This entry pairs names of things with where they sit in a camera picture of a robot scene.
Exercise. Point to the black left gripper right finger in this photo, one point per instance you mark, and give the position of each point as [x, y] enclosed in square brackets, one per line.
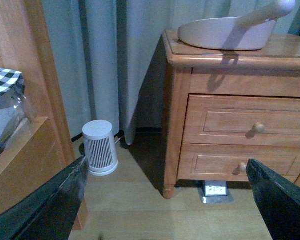
[277, 199]

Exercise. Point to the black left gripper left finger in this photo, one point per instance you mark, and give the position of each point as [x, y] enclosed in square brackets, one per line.
[49, 213]

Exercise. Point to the beige plastic dustpan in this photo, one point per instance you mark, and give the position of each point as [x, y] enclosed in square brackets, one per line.
[249, 32]

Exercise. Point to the round wooden lower knob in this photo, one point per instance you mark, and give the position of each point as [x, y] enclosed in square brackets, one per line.
[242, 167]

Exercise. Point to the round wooden knob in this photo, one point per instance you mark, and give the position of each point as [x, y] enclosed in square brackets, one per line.
[242, 167]
[258, 128]

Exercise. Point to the floor power socket box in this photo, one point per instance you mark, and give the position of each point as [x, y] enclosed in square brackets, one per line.
[214, 192]

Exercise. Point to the round wooden upper knob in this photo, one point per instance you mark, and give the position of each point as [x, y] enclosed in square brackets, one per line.
[258, 128]

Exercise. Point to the white cylindrical air purifier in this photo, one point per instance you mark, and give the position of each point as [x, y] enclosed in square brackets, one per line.
[99, 147]

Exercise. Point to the wooden nightstand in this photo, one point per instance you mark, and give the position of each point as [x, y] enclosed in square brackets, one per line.
[212, 99]

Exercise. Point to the black white checkered bedsheet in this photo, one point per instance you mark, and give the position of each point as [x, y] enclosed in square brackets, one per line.
[11, 80]

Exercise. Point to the grey curtain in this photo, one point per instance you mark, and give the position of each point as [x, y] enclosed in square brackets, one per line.
[110, 57]

